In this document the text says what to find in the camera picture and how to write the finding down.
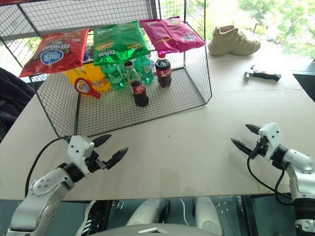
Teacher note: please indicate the yellow snack bag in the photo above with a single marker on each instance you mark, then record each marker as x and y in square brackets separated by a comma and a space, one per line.
[96, 73]

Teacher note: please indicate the black sneaker white stripes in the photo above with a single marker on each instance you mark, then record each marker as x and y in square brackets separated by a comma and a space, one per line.
[92, 218]

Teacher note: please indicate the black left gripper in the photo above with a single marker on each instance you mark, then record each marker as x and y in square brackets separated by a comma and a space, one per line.
[94, 163]

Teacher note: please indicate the green chip bag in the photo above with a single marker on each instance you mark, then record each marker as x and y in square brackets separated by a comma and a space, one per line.
[118, 44]

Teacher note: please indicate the green plastic soda bottle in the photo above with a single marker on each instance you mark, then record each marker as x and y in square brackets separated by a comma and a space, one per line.
[114, 76]
[144, 70]

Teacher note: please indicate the black fabric chair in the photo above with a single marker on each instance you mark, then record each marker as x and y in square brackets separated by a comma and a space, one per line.
[13, 98]

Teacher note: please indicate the glass cola bottle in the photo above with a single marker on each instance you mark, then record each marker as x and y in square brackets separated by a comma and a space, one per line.
[139, 91]

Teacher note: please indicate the pink chip bag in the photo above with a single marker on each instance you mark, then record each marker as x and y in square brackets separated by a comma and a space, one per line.
[172, 34]

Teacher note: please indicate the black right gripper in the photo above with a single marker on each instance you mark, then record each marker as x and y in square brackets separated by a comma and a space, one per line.
[261, 148]

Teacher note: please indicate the red chip bag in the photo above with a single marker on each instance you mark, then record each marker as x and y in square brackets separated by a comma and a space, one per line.
[54, 52]

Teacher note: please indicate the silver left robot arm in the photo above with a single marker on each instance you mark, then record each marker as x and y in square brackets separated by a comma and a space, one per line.
[41, 196]

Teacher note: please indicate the silver right robot leg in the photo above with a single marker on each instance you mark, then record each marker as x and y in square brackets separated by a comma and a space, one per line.
[208, 216]

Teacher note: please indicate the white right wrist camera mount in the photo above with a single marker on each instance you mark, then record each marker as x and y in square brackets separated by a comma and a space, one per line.
[270, 137]

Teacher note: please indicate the beige sneaker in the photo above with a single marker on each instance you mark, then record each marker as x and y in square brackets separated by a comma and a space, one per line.
[233, 41]

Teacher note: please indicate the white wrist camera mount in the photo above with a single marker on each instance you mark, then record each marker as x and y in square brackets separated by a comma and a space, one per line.
[270, 137]
[78, 150]

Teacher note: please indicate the silver left robot leg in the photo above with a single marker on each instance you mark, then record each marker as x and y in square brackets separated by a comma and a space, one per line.
[147, 211]

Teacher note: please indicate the plastic cola bottle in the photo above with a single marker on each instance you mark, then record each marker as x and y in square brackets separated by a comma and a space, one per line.
[163, 72]

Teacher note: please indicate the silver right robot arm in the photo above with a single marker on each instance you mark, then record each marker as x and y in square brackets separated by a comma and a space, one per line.
[300, 172]

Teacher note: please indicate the silver robot leg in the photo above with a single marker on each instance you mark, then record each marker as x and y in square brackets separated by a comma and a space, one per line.
[147, 211]
[208, 216]

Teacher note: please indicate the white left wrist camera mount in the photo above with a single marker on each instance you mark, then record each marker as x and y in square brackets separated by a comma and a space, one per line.
[78, 150]

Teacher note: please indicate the grey robot torso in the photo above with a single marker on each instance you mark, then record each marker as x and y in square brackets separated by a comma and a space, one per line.
[152, 229]

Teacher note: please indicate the red ring tool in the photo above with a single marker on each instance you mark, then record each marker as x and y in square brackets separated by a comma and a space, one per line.
[83, 86]

